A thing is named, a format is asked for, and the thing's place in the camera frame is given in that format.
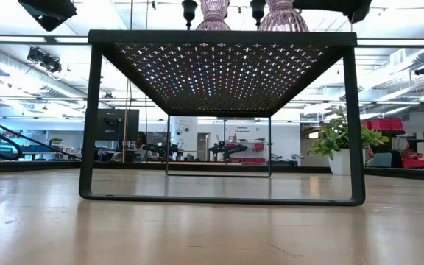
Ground red storage bin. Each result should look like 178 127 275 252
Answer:
401 152 424 169

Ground red bins wall rack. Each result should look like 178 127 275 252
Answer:
230 142 266 163

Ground black tall candlestick holder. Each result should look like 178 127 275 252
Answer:
249 0 267 29
181 0 199 31

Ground red storage bins on shelf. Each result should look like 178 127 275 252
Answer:
361 117 404 132

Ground yellow hanging cable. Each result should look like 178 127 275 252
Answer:
121 79 133 163

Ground black ceiling camera rig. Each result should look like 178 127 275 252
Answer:
26 46 63 74

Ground black aluminium table frame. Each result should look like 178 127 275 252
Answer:
0 158 424 183

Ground black computer monitor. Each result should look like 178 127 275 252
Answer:
97 108 141 142

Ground person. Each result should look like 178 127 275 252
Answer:
133 131 149 152

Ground black cable loop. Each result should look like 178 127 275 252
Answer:
0 135 24 162

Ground black perforated metal riser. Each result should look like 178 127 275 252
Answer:
78 29 367 206

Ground green plant in white pot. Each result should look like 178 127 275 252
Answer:
307 105 392 177

